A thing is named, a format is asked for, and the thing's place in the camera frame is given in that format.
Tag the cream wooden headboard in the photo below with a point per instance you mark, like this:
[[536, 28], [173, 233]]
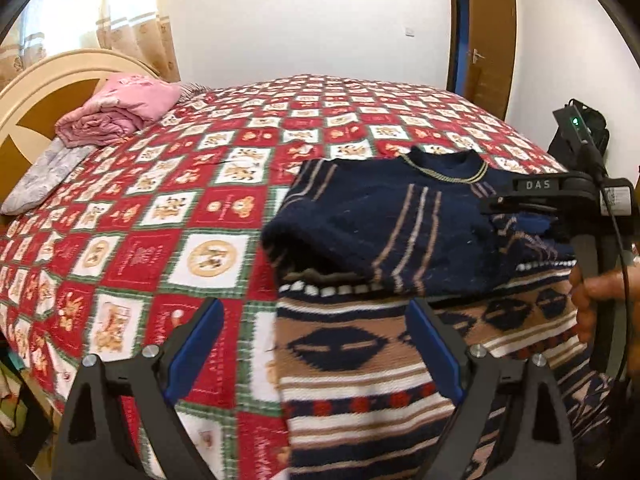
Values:
[[45, 95]]

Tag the brown navy patterned sweater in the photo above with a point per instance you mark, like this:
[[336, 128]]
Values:
[[370, 370]]

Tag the pink folded blanket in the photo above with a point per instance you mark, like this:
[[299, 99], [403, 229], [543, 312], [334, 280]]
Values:
[[120, 105]]

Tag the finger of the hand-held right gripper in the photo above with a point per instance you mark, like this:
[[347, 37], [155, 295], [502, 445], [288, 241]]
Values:
[[505, 206]]

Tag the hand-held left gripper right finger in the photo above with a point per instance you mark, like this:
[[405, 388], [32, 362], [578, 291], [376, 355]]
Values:
[[435, 352]]

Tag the person's right hand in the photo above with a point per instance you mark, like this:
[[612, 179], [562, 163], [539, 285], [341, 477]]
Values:
[[597, 290]]

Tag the black bag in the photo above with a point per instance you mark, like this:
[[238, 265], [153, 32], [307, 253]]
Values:
[[599, 127]]

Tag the grey floral pillow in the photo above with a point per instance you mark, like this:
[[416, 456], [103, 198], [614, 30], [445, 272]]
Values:
[[47, 170]]

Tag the brown wooden door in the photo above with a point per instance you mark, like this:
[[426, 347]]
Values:
[[492, 35]]

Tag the striped grey pillow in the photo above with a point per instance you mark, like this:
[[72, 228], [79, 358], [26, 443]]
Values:
[[192, 88]]

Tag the beige patterned curtain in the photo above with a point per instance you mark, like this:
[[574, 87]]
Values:
[[130, 20]]

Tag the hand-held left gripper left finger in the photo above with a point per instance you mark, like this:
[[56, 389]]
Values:
[[195, 355]]

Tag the red checked bear bedspread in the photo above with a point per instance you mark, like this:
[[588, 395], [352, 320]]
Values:
[[165, 220]]

